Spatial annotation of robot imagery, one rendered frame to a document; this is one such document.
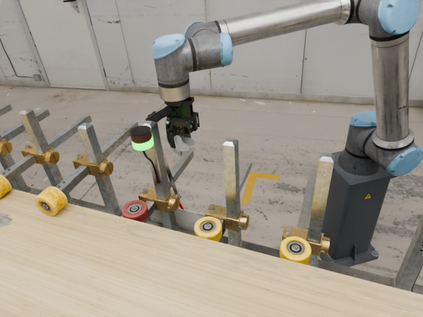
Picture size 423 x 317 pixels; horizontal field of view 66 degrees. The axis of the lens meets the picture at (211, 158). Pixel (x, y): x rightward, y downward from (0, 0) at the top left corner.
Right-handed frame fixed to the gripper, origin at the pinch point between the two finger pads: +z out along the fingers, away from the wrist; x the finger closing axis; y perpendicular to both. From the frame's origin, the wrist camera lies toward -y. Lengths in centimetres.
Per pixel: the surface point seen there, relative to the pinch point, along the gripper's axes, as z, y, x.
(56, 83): 96, -309, 228
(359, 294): 11, 58, -27
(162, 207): 17.1, -3.6, -10.4
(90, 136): -7.0, -26.9, -8.5
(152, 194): 14.0, -7.9, -8.2
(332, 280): 11, 52, -25
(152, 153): -5.2, -3.5, -9.6
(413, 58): 53, 105, 268
